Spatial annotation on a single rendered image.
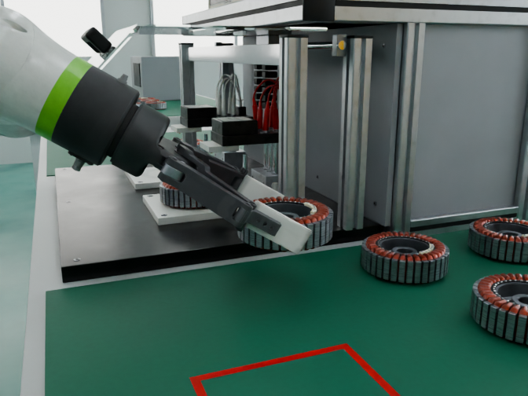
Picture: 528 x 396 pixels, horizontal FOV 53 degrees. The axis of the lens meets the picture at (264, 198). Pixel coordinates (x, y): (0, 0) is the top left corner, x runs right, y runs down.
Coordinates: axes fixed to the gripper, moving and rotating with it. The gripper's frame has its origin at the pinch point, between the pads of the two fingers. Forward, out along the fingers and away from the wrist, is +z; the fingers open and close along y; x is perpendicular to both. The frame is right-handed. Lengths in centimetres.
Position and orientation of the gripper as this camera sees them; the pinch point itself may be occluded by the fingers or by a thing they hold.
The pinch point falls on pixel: (281, 218)
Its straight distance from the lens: 62.7
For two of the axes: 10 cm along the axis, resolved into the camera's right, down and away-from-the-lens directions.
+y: 1.2, 2.7, -9.6
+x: 5.1, -8.4, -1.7
